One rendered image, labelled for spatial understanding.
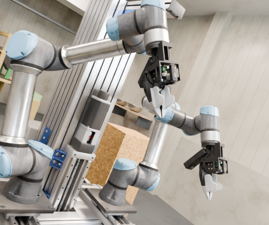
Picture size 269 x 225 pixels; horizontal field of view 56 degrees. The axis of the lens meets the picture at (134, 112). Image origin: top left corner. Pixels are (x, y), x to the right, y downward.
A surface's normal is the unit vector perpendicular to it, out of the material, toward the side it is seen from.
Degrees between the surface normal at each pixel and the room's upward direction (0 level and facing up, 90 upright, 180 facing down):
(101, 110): 90
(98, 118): 90
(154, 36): 87
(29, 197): 72
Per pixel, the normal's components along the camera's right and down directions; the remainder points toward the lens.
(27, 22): 0.60, 0.28
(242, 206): -0.70, -0.26
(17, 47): -0.36, -0.25
